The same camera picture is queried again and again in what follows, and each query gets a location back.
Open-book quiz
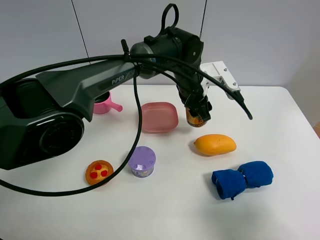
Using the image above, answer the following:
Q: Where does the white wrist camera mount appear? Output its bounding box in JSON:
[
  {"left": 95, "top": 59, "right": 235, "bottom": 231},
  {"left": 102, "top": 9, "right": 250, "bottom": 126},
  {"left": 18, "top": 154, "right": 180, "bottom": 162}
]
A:
[{"left": 199, "top": 61, "right": 241, "bottom": 95}]

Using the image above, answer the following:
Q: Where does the yellow mango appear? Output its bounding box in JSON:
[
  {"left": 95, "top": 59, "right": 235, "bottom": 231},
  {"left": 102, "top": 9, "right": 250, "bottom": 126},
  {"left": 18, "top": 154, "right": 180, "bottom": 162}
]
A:
[{"left": 193, "top": 134, "right": 237, "bottom": 156}]

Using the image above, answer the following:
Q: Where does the toy fruit tart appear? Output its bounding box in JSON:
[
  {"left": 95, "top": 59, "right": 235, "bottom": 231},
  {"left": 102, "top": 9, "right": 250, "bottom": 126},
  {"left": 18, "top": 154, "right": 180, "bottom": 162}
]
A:
[{"left": 84, "top": 160, "right": 114, "bottom": 186}]

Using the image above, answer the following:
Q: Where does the pink toy saucepan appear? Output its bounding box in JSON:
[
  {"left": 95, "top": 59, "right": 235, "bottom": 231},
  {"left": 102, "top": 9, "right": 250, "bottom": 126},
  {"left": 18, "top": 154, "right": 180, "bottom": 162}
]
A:
[{"left": 93, "top": 91, "right": 123, "bottom": 115}]

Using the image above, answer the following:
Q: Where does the purple lidded cup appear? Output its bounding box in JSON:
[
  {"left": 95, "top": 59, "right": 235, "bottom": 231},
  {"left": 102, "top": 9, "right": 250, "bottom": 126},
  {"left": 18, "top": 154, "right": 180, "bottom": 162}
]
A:
[{"left": 128, "top": 146, "right": 156, "bottom": 178}]

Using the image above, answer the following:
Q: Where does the black cable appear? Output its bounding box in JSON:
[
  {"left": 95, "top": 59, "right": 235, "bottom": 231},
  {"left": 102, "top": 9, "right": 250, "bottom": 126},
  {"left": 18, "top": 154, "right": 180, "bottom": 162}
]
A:
[{"left": 0, "top": 3, "right": 254, "bottom": 197}]

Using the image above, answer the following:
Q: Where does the pink square plate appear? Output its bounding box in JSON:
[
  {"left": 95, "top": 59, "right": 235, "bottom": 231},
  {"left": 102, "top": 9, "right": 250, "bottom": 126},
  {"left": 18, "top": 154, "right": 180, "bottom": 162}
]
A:
[{"left": 141, "top": 102, "right": 179, "bottom": 134}]

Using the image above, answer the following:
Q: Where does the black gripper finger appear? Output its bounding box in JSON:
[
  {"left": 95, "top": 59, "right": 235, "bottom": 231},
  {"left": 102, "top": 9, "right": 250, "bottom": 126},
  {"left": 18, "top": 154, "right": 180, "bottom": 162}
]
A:
[{"left": 190, "top": 102, "right": 212, "bottom": 122}]

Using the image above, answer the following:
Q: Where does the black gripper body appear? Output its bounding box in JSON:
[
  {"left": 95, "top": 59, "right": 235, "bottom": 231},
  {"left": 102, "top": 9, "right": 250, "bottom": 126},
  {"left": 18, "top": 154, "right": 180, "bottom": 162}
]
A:
[{"left": 176, "top": 72, "right": 209, "bottom": 109}]

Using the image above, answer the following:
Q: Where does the gold drink can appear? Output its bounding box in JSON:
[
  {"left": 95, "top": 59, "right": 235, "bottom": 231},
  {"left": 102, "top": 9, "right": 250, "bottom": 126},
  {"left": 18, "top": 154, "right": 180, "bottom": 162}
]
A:
[{"left": 185, "top": 107, "right": 207, "bottom": 128}]

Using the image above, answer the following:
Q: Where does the rolled blue cloth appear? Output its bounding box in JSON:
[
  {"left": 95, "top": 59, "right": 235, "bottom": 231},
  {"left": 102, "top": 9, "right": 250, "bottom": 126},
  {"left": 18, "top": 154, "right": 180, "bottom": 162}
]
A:
[{"left": 211, "top": 161, "right": 274, "bottom": 200}]

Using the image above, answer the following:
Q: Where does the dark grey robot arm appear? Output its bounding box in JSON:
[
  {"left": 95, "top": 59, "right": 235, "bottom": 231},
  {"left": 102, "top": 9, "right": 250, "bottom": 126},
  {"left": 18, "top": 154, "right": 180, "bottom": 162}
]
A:
[{"left": 0, "top": 28, "right": 212, "bottom": 170}]

